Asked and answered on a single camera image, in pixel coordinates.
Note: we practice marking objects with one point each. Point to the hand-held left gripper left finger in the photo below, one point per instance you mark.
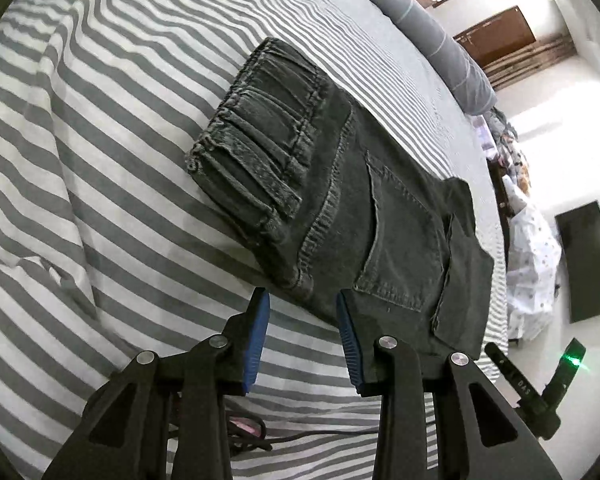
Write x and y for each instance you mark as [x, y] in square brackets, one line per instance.
[257, 340]

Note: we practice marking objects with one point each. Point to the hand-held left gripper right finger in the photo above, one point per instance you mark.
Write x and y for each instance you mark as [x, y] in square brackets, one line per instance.
[350, 340]

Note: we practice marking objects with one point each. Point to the dark grey denim pants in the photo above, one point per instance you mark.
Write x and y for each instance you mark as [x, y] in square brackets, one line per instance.
[390, 240]

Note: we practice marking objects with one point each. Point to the white polka dot cloth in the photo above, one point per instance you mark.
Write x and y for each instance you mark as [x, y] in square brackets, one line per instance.
[530, 260]

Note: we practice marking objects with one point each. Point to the black floor mat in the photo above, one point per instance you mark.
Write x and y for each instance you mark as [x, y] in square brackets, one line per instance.
[590, 260]

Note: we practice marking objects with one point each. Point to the dark wooden low cabinet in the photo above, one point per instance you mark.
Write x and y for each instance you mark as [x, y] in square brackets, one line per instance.
[499, 195]

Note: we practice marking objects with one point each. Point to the grey white striped bed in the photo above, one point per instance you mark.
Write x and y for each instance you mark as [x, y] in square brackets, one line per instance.
[105, 160]

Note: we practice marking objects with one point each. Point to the pile of patterned clothes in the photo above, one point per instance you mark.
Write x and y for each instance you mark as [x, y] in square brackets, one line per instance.
[502, 150]

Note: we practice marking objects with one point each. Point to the brown patterned curtain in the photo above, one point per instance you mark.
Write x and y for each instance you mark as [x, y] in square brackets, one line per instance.
[530, 62]

